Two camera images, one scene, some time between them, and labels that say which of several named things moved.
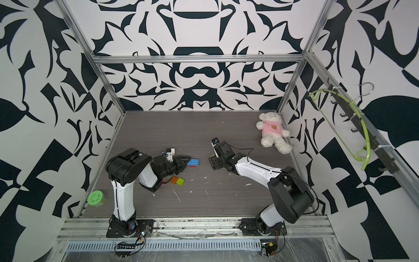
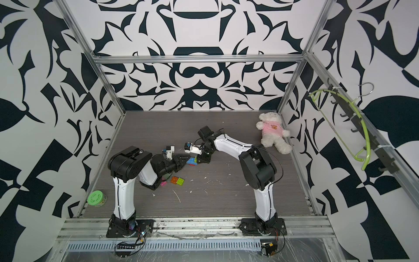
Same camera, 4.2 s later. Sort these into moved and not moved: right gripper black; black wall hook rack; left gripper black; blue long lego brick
Moved: right gripper black
Not moved: black wall hook rack; left gripper black; blue long lego brick
